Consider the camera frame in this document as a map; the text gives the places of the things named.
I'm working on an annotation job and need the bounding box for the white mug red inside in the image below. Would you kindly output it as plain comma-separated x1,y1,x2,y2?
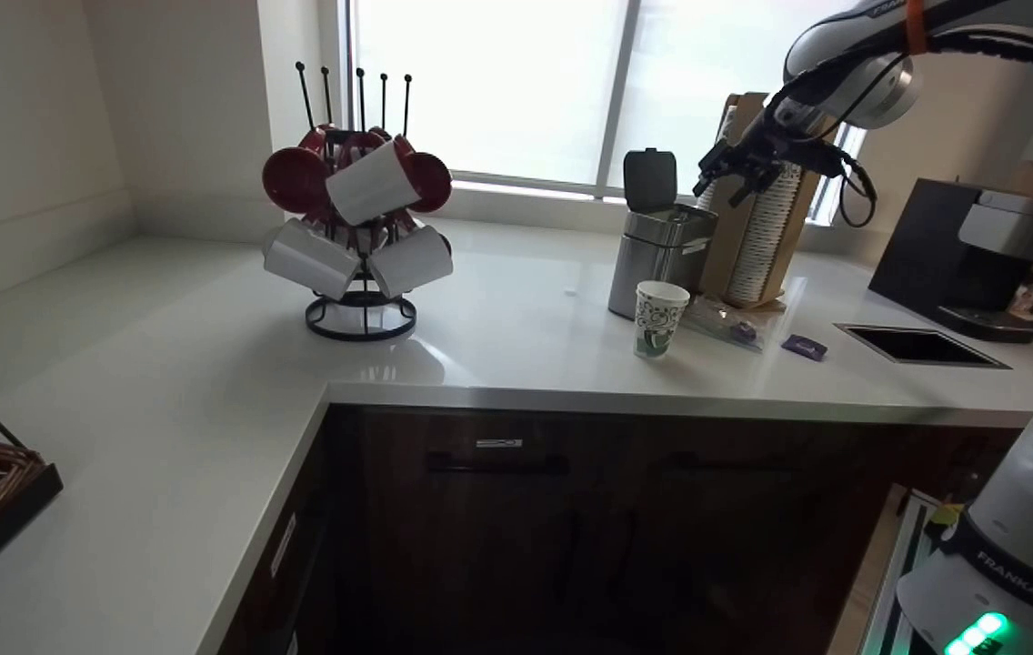
363,217,459,300
296,123,392,160
399,146,454,215
260,215,363,301
260,141,334,224
325,136,424,229

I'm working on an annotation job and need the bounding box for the clear plastic zip bag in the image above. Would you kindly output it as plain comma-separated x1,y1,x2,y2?
682,291,787,355

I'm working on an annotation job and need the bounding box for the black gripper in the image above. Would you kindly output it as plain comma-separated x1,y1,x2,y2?
696,113,844,204

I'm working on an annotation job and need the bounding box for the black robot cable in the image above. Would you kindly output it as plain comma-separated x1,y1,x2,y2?
828,21,1033,233

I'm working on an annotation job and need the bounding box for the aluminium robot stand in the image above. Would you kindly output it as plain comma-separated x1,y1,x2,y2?
860,485,969,655

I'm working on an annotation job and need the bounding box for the patterned paper cup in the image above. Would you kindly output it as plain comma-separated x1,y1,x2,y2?
633,277,696,364

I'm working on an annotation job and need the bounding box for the stack of paper cups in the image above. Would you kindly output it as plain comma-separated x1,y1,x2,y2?
728,160,809,308

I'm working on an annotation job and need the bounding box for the wooden cup dispenser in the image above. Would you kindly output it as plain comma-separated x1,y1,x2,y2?
698,86,838,313

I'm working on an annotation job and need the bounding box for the window with grey frame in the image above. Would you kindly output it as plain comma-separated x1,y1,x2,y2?
337,0,875,204

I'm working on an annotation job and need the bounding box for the yellow emergency stop button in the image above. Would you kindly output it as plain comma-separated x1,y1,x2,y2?
923,500,969,530

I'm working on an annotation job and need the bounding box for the dark wooden tray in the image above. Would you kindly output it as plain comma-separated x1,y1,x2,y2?
0,415,66,611

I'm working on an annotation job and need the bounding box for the orange arm strap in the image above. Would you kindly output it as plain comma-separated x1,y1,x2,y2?
898,0,933,55

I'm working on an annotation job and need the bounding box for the stainless steel bin rim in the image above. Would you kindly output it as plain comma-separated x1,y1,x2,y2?
609,201,721,323

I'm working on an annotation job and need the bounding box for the dark wood cabinet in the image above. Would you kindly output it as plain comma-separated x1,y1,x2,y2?
217,403,1030,655

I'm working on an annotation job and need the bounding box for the black coffee machine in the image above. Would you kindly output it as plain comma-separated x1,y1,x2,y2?
871,178,1033,347

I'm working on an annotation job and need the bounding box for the black wire mug rack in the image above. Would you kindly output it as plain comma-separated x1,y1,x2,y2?
290,57,424,342

